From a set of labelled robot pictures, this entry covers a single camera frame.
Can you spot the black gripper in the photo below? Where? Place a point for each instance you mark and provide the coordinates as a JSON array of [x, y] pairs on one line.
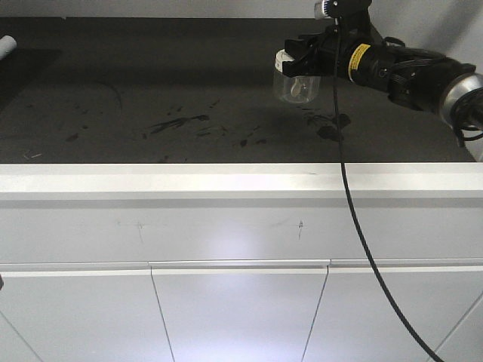
[[333, 50]]

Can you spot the glass jar with white lid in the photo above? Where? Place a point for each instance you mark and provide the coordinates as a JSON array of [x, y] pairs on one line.
[[295, 90]]

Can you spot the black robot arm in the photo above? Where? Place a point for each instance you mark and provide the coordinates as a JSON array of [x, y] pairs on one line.
[[417, 79]]

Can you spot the white cabinet centre door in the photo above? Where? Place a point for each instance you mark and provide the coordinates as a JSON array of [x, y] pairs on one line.
[[240, 314]]

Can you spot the white pipe stub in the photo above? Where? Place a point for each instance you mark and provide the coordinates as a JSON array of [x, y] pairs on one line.
[[7, 45]]

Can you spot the white cabinet left door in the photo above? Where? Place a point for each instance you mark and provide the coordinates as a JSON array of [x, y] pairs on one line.
[[82, 313]]

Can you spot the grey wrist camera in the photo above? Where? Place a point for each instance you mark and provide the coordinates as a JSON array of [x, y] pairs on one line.
[[334, 9]]

